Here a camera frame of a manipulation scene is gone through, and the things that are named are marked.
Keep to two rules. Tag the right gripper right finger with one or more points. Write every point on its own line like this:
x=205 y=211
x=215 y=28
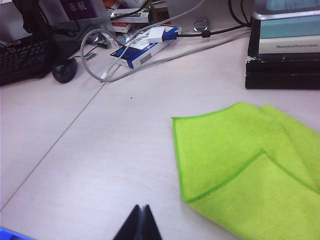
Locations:
x=150 y=230

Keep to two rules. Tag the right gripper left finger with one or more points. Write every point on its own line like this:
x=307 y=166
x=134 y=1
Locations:
x=130 y=230

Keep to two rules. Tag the lime green microfiber rag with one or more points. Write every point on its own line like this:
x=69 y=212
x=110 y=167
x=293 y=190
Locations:
x=237 y=162

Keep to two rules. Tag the black computer mouse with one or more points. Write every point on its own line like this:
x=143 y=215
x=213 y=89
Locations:
x=63 y=72

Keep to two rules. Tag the blue white medicine box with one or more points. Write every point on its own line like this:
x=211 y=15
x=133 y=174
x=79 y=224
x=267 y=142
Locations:
x=140 y=53

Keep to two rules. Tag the silver USB stick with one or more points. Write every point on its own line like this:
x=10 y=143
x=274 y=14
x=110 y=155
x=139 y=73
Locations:
x=90 y=55

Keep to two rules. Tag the small green white box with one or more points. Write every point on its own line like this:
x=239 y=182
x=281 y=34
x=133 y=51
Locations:
x=112 y=41

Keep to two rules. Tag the white adapter blue connector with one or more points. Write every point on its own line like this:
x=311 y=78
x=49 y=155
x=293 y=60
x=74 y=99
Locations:
x=156 y=35

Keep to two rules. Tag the black keyboard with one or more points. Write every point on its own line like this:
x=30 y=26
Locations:
x=20 y=62

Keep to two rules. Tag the red white flat box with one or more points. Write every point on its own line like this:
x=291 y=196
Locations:
x=121 y=26

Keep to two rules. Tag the brown wooden box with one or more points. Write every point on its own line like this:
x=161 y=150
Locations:
x=160 y=15

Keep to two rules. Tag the black monitor stand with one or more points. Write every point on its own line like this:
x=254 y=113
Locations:
x=46 y=25

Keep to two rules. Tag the purple name plate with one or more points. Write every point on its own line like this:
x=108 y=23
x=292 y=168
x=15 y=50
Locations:
x=80 y=10

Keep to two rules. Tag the wide silver desk partition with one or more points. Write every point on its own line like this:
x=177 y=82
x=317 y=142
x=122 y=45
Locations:
x=217 y=12

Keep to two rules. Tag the white neuroscience book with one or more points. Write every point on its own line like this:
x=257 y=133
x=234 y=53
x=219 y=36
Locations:
x=287 y=46

